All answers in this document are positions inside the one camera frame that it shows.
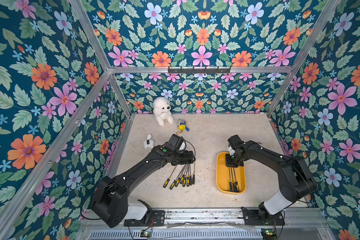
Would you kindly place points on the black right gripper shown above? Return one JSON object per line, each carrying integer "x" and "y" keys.
{"x": 233, "y": 160}

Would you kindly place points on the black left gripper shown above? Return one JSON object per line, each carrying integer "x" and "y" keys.
{"x": 185, "y": 160}

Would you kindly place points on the file tool yellow-black handle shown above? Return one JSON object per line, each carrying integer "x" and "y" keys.
{"x": 181, "y": 176}
{"x": 230, "y": 180}
{"x": 189, "y": 176}
{"x": 236, "y": 186}
{"x": 185, "y": 177}
{"x": 173, "y": 184}
{"x": 194, "y": 175}
{"x": 169, "y": 178}

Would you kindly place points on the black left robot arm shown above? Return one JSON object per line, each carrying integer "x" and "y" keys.
{"x": 111, "y": 197}

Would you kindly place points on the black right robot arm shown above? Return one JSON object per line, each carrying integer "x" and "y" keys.
{"x": 294, "y": 177}

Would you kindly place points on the yellow plastic storage tray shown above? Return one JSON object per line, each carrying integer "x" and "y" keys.
{"x": 222, "y": 176}

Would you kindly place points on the small white robot figurine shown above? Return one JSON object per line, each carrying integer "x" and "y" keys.
{"x": 149, "y": 143}

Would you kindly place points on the yellow blue small toy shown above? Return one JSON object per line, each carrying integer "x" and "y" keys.
{"x": 182, "y": 126}

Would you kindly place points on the white plush seal toy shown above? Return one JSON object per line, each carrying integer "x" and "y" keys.
{"x": 162, "y": 111}

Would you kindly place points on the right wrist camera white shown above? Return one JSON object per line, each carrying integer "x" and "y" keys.
{"x": 231, "y": 150}

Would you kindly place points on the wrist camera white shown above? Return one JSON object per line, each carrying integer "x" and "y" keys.
{"x": 231, "y": 150}
{"x": 183, "y": 146}

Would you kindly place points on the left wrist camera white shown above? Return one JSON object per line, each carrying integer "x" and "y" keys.
{"x": 183, "y": 146}

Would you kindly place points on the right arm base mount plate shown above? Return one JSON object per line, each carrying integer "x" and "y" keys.
{"x": 261, "y": 217}

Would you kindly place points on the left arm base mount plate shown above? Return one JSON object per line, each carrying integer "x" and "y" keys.
{"x": 155, "y": 218}

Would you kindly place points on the black wall hook rail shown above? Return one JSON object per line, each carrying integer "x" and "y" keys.
{"x": 198, "y": 70}

